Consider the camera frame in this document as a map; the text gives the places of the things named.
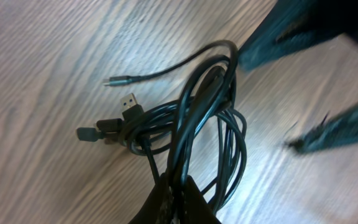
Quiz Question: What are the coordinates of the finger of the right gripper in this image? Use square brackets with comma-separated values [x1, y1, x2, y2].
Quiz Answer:
[286, 103, 358, 154]
[239, 0, 347, 70]

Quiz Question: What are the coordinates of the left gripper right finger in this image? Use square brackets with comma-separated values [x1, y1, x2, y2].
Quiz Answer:
[181, 176, 221, 224]

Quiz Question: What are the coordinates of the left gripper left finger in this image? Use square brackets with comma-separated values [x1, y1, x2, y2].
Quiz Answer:
[129, 173, 174, 224]

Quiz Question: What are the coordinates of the black USB cable coil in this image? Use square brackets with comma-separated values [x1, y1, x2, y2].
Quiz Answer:
[103, 39, 248, 224]

